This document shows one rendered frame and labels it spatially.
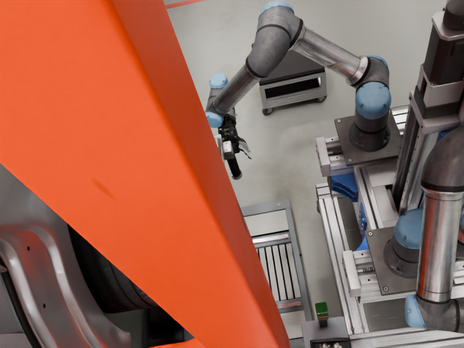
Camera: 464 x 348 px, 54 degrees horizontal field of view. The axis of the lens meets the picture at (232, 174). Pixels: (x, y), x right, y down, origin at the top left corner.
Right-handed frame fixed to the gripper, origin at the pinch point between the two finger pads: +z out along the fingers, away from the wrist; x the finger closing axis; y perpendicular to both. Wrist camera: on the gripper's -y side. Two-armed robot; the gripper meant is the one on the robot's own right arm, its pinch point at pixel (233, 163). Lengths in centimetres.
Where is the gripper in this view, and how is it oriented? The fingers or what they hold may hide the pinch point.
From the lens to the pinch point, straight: 176.1
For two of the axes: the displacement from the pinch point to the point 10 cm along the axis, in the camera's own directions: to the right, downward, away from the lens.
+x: 9.8, -1.8, -1.1
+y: -1.9, -5.3, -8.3
